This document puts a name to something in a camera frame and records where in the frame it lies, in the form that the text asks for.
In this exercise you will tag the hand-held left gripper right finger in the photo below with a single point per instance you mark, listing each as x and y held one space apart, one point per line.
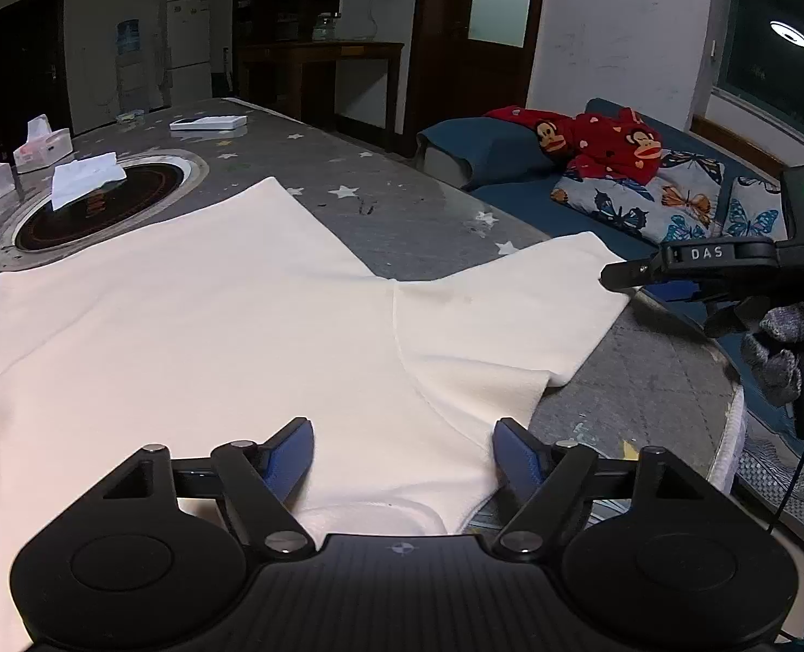
517 462

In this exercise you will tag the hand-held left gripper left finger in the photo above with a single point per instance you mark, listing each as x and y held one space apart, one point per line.
286 462

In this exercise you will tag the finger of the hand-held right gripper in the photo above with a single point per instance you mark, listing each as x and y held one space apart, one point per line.
633 273

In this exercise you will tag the cream shirt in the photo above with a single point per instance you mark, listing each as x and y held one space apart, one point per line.
205 326

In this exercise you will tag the person's right hand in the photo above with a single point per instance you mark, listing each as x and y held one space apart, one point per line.
786 346

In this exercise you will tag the small butterfly print pillow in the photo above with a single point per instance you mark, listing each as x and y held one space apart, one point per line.
752 214

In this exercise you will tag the large butterfly print pillow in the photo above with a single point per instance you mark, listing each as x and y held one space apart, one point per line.
646 200

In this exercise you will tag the red monkey print garment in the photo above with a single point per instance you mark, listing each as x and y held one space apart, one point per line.
599 142

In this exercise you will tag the dark blue pillow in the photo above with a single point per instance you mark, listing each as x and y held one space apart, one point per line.
483 149

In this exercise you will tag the window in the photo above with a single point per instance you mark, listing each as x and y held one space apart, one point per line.
775 34

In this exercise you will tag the wooden door with glass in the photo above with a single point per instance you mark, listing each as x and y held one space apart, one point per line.
477 47

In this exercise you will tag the round built-in induction cooker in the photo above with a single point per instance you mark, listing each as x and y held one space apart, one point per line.
137 193

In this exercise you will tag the white tissue paper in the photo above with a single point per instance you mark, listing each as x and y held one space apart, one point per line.
83 176

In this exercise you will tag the small green cloth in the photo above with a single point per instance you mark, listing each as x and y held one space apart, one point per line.
130 115

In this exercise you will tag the wooden desk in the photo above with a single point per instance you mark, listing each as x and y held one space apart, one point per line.
320 54

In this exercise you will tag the glass kettle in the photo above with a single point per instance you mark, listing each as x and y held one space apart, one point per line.
324 27

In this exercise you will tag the white water dispenser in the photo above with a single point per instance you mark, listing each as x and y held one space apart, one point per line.
130 81

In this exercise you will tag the white refrigerator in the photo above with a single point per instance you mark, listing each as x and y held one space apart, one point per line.
189 47

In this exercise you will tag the blue water bottle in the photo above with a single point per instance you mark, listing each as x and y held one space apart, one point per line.
129 37

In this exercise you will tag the dark wooden door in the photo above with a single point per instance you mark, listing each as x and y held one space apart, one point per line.
25 61

